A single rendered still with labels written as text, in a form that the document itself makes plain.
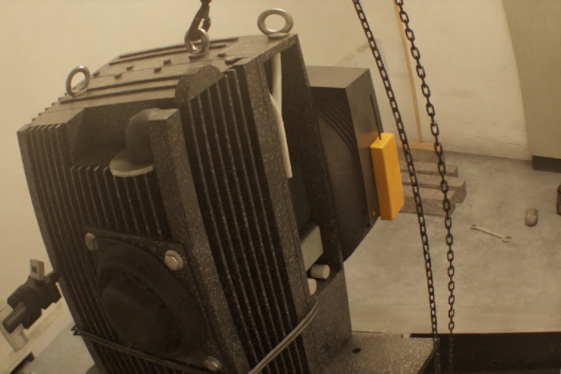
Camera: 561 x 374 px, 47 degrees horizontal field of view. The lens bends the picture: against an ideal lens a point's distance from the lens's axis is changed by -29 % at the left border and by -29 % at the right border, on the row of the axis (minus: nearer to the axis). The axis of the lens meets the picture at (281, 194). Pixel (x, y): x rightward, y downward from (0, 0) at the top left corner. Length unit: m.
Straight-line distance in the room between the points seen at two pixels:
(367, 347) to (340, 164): 0.42
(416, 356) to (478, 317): 0.52
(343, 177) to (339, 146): 0.07
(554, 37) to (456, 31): 0.88
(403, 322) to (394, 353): 0.52
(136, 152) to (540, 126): 3.30
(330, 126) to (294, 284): 0.30
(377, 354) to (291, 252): 0.37
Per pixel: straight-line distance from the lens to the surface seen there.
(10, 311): 1.57
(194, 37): 1.54
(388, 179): 1.70
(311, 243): 1.70
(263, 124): 1.49
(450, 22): 4.56
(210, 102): 1.35
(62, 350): 2.53
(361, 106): 1.65
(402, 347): 1.81
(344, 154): 1.69
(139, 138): 1.32
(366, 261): 3.95
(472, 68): 4.62
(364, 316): 2.38
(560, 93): 4.25
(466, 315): 2.28
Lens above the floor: 2.01
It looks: 25 degrees down
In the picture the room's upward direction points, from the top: 12 degrees counter-clockwise
